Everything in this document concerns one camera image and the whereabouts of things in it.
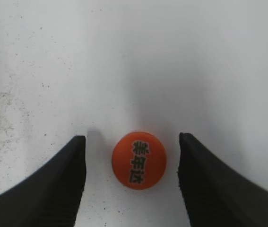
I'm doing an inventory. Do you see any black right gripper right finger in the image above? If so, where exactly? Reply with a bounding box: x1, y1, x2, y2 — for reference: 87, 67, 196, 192
178, 133, 268, 227

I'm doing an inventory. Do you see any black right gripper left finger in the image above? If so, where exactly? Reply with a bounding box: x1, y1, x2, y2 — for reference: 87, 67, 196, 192
0, 136, 86, 227

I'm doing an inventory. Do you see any orange bottle cap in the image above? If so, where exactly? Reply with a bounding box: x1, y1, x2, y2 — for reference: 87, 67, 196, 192
112, 131, 167, 190

